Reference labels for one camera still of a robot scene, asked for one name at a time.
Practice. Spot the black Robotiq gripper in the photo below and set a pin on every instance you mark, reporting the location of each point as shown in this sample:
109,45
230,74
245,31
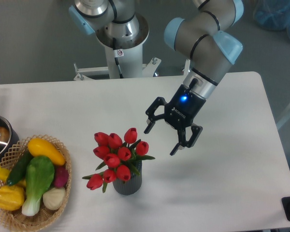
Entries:
178,113

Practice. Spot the red tulip bouquet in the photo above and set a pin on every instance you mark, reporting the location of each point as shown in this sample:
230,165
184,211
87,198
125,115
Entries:
118,156

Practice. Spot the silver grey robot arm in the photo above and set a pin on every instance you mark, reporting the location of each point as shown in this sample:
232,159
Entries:
203,40

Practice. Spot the dark grey ribbed vase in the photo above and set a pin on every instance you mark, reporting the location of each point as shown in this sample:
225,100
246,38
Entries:
131,186

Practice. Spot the purple red radish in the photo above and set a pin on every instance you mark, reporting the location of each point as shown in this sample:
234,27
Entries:
61,177

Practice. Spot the blue plastic bag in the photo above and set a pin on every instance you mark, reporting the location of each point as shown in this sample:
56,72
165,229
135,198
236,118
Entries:
273,15

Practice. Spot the yellow squash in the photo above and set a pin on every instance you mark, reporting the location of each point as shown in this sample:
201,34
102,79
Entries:
42,147

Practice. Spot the green bok choy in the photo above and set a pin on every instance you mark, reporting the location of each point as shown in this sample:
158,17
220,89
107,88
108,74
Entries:
39,176

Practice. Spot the cream white garlic bulb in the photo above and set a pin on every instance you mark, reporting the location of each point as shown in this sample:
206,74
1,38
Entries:
53,198

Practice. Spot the dark green cucumber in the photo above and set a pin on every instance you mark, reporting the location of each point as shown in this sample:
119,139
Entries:
18,171

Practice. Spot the small yellow gourd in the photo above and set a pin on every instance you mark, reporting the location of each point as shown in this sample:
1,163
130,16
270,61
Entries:
4,174

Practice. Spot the yellow bell pepper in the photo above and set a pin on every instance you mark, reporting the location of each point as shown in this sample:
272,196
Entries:
11,197

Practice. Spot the woven wicker basket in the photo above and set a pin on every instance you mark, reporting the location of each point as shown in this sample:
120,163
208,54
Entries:
15,221

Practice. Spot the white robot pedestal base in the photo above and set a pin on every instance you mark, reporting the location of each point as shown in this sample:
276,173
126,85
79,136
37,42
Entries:
121,63

